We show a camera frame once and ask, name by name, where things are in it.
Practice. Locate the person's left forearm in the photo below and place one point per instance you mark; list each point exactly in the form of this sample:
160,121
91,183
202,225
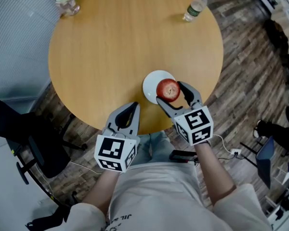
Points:
101,191

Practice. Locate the white power strip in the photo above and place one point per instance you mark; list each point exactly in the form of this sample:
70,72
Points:
235,151

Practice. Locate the black box device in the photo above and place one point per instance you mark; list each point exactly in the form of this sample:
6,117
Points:
181,156

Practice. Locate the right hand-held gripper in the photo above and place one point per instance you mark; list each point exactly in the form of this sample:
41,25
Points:
195,125

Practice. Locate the clear plastic water bottle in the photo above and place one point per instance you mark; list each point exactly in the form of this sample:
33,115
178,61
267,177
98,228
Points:
195,7

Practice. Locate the black bag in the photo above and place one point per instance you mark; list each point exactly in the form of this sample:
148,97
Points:
277,34

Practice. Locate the person's beige shirt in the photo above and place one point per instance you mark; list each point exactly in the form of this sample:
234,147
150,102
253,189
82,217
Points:
163,196

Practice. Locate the person's right forearm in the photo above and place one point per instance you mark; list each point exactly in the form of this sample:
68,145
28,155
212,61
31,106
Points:
214,174

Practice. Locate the dark blue panel on stand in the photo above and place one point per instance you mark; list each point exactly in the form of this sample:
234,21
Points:
265,162

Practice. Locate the red apple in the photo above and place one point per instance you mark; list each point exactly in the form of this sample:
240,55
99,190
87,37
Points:
168,90

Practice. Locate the black office chair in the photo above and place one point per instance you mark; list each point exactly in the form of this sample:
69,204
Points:
21,133

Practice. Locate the person's grey trousers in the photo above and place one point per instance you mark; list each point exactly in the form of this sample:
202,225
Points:
154,148

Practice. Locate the white round plate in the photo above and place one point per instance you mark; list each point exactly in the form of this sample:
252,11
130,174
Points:
150,83

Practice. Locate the clear jar with pale lid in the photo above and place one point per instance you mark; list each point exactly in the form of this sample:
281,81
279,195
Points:
67,3

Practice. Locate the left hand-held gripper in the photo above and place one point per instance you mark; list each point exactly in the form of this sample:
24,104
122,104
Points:
112,151

